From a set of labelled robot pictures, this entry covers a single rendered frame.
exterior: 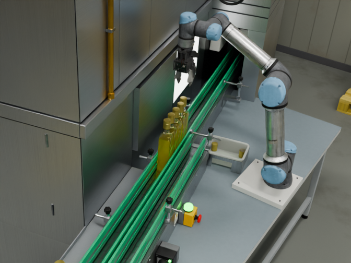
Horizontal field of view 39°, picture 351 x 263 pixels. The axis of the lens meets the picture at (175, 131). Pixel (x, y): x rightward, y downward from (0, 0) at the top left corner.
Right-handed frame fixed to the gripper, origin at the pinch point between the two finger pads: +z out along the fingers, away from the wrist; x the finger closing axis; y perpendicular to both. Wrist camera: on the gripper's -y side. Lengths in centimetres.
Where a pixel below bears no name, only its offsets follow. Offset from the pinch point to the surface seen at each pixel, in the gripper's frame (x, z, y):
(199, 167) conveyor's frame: 16.7, 37.6, 12.8
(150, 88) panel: -10.3, -1.2, 16.8
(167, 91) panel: -12.6, 12.8, -7.6
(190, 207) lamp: 24, 39, 40
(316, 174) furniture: 66, 88, -79
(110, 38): -8, -41, 54
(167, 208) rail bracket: 20, 27, 57
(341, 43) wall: 40, 103, -348
